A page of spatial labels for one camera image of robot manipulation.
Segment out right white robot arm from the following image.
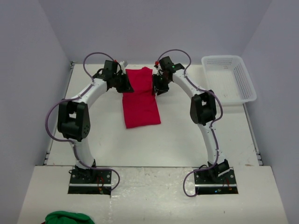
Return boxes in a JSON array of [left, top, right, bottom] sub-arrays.
[[152, 56, 229, 183]]

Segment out white plastic basket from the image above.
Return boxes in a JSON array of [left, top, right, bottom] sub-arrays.
[[201, 55, 257, 106]]

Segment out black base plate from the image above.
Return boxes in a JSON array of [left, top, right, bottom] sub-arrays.
[[69, 167, 112, 187], [194, 168, 237, 187]]

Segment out red t shirt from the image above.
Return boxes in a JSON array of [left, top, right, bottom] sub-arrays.
[[122, 67, 161, 129]]

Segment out green t shirt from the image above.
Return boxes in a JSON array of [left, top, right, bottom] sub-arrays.
[[43, 210, 95, 224]]

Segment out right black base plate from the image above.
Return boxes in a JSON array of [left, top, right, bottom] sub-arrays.
[[194, 168, 237, 187]]

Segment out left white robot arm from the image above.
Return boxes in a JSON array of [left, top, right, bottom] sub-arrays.
[[57, 60, 134, 183]]

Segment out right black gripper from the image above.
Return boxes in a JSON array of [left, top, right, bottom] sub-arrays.
[[152, 74, 171, 96]]

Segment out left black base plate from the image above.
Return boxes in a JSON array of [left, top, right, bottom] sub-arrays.
[[69, 167, 112, 187]]

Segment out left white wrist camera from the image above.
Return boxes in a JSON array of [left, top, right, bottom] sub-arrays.
[[119, 61, 128, 72]]

